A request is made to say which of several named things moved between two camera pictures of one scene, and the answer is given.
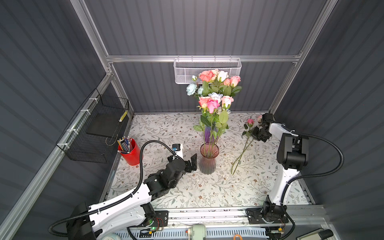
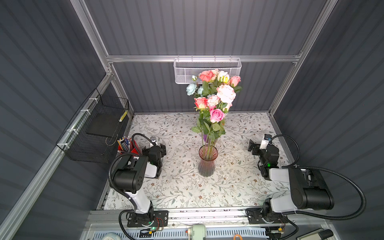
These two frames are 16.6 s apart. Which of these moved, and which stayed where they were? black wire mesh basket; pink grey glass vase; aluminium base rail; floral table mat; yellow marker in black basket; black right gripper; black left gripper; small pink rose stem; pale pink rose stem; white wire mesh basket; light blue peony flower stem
Moved: black right gripper; pale pink rose stem; small pink rose stem; black left gripper
Stayed: black wire mesh basket; aluminium base rail; floral table mat; yellow marker in black basket; light blue peony flower stem; pink grey glass vase; white wire mesh basket
